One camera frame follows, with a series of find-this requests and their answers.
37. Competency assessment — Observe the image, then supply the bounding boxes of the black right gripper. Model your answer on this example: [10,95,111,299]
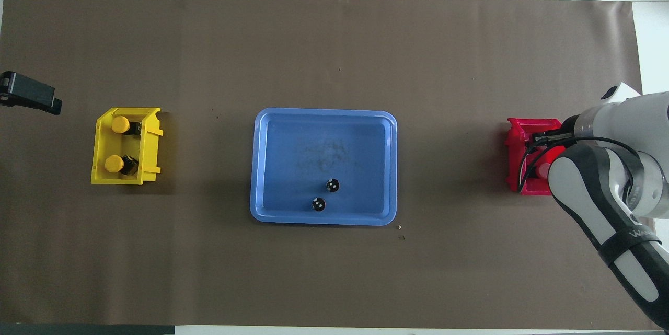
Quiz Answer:
[533,115,580,146]

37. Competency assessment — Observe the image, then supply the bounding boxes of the yellow push button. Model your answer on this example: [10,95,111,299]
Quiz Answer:
[111,115,143,137]
[104,154,139,177]

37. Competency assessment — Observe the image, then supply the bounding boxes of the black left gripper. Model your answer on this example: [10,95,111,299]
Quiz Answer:
[0,71,63,115]

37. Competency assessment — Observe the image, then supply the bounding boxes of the brown paper table mat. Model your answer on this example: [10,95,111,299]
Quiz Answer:
[0,0,664,330]

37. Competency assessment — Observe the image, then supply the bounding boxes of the yellow plastic bin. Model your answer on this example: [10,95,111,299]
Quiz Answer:
[91,107,164,186]

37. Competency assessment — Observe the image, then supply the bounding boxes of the blue plastic tray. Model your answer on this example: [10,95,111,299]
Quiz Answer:
[250,108,398,226]

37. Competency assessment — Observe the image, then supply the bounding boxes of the red plastic bin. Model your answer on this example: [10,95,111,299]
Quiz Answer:
[505,118,568,197]

